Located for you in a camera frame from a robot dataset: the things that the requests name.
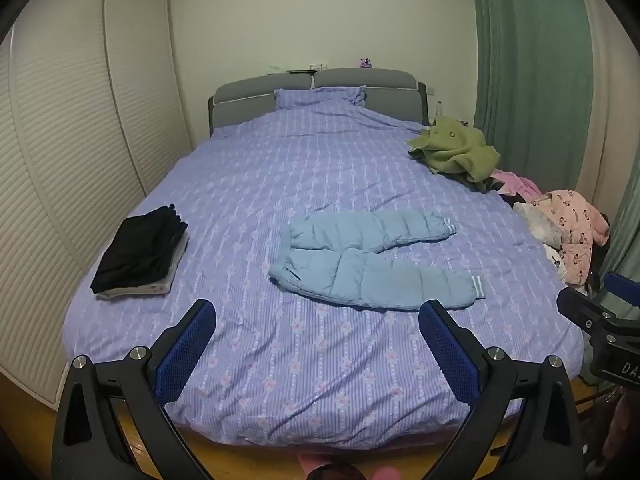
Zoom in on pink printed jacket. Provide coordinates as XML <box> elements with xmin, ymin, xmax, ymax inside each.
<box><xmin>530</xmin><ymin>188</ymin><xmax>611</xmax><ymax>287</ymax></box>

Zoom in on black folded pants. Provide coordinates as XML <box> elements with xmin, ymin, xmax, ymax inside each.
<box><xmin>90</xmin><ymin>203</ymin><xmax>190</xmax><ymax>294</ymax></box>

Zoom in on green curtain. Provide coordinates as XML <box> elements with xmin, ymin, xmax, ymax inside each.
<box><xmin>467</xmin><ymin>0</ymin><xmax>597</xmax><ymax>187</ymax></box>

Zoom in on white louvered wardrobe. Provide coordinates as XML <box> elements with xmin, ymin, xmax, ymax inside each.
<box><xmin>0</xmin><ymin>0</ymin><xmax>194</xmax><ymax>407</ymax></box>

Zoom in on plain pink garment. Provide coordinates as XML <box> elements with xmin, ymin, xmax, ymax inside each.
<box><xmin>489</xmin><ymin>169</ymin><xmax>544</xmax><ymax>207</ymax></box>

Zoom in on purple patterned pillow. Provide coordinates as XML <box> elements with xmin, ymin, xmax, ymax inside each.
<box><xmin>273</xmin><ymin>86</ymin><xmax>367</xmax><ymax>110</ymax></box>

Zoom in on white grey garment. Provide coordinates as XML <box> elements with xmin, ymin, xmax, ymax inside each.
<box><xmin>512</xmin><ymin>201</ymin><xmax>569</xmax><ymax>282</ymax></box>

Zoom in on olive green jacket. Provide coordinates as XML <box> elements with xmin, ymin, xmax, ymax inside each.
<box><xmin>407</xmin><ymin>115</ymin><xmax>501</xmax><ymax>194</ymax></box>

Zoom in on person's right forearm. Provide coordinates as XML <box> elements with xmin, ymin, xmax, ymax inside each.
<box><xmin>600</xmin><ymin>389</ymin><xmax>640</xmax><ymax>467</ymax></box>

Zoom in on purple patterned duvet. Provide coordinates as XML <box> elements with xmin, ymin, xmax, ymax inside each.
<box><xmin>62</xmin><ymin>87</ymin><xmax>586</xmax><ymax>451</ymax></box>

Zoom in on beige curtain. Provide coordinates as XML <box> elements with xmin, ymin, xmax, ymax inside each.
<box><xmin>574</xmin><ymin>0</ymin><xmax>640</xmax><ymax>213</ymax></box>

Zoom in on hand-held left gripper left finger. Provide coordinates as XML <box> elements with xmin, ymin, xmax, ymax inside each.
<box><xmin>51</xmin><ymin>299</ymin><xmax>217</xmax><ymax>480</ymax></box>

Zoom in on grey upholstered headboard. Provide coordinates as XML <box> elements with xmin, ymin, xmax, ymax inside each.
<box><xmin>207</xmin><ymin>67</ymin><xmax>431</xmax><ymax>139</ymax></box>

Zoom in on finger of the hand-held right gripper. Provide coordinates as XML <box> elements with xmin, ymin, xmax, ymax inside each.
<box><xmin>602</xmin><ymin>272</ymin><xmax>640</xmax><ymax>307</ymax></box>
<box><xmin>556</xmin><ymin>286</ymin><xmax>620</xmax><ymax>332</ymax></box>

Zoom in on light blue padded pants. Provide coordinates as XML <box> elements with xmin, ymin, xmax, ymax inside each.
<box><xmin>268</xmin><ymin>209</ymin><xmax>487</xmax><ymax>311</ymax></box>

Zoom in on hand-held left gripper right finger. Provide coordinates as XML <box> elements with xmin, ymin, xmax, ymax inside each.
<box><xmin>418</xmin><ymin>299</ymin><xmax>587</xmax><ymax>480</ymax></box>

